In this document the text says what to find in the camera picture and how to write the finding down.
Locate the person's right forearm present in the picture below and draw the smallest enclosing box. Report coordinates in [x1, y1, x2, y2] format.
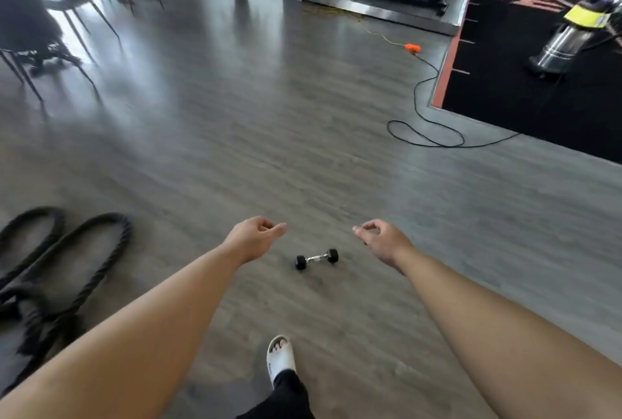
[394, 246, 622, 419]

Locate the yellow extension cable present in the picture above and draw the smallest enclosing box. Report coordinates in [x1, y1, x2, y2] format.
[302, 2, 407, 47]

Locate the white slide sandal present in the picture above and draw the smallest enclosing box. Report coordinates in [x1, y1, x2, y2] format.
[266, 334, 297, 385]

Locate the black power cable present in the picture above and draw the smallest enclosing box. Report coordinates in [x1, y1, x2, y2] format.
[387, 52, 523, 149]

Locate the black battle rope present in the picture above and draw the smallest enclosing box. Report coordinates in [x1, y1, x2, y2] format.
[0, 207, 133, 397]

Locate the person's left hand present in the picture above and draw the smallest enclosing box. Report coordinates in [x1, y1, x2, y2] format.
[222, 216, 288, 265]

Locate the small black dumbbell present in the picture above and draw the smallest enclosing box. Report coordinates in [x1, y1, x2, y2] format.
[294, 249, 340, 271]

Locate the person's black trouser leg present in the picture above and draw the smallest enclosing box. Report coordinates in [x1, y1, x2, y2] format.
[236, 369, 317, 419]

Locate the person's left forearm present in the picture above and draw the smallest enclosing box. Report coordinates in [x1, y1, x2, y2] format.
[0, 243, 244, 419]

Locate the person's right hand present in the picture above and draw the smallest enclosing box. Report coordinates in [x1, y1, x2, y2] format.
[352, 219, 415, 273]

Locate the black gym mat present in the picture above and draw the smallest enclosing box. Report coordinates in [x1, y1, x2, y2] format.
[432, 0, 622, 165]

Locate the steel vacuum cleaner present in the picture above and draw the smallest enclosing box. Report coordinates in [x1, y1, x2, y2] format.
[526, 0, 622, 80]

